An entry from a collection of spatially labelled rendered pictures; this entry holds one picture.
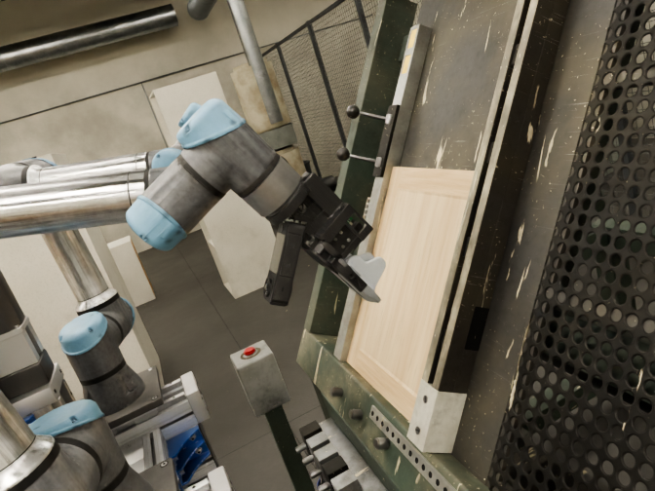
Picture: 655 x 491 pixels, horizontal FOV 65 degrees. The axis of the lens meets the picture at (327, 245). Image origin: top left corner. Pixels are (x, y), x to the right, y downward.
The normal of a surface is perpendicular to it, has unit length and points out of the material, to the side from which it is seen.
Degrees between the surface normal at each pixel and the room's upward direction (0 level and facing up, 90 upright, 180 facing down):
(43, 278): 90
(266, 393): 90
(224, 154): 95
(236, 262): 90
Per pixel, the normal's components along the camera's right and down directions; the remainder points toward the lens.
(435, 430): 0.36, 0.17
